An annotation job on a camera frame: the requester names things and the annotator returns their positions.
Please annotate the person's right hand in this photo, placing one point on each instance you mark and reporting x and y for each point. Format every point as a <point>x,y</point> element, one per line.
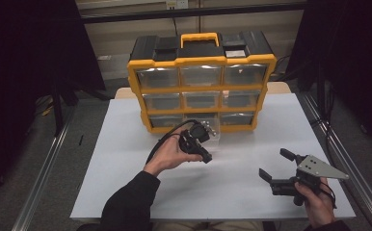
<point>317,205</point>

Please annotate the black curtain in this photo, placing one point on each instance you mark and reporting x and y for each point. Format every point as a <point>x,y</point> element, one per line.
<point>20,64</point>
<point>360,64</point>

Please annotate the white wall socket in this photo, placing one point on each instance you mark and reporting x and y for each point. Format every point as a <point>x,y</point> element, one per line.
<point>181,4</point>

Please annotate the aluminium frame rail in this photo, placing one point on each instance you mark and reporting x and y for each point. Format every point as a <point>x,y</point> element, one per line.
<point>360,186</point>
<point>39,189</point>

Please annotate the black horizontal bar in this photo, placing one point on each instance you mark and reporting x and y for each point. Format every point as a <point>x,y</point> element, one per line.
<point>238,11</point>

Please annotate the grid of clear drawers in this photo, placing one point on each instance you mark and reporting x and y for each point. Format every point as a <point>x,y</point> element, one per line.
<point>243,74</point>

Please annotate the clear plastic drawer box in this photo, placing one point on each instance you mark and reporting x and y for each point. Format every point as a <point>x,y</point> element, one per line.
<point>216,136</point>

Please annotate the person's left hand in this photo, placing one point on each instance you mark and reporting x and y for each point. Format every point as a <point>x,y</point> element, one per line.
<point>166,157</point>

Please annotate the black metal stand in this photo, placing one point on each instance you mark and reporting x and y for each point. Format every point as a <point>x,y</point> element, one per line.
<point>57,109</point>

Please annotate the yellow black drawer organizer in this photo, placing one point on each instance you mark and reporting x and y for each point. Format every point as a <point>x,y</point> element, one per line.
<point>203,87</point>

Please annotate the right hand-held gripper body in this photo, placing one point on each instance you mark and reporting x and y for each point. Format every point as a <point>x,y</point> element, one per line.
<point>312,166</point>

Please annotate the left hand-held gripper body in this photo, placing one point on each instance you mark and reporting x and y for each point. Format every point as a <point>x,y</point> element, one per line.
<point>193,139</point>

